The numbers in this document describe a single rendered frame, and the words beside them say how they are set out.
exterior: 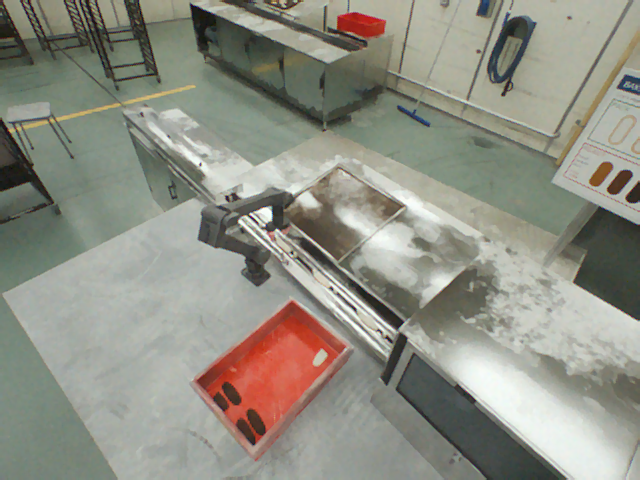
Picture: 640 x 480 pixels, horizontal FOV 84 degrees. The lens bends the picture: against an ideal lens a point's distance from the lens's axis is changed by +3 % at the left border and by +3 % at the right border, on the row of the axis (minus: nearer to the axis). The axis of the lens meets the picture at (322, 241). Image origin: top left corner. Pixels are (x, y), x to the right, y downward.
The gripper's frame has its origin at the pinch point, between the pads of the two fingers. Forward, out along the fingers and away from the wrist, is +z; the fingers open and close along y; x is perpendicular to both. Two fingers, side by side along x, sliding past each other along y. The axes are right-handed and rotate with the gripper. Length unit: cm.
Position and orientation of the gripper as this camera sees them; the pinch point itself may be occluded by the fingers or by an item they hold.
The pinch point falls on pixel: (277, 236)
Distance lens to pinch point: 168.8
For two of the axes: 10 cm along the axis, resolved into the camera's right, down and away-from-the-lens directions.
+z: -0.8, 7.3, 6.8
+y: -7.3, 4.2, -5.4
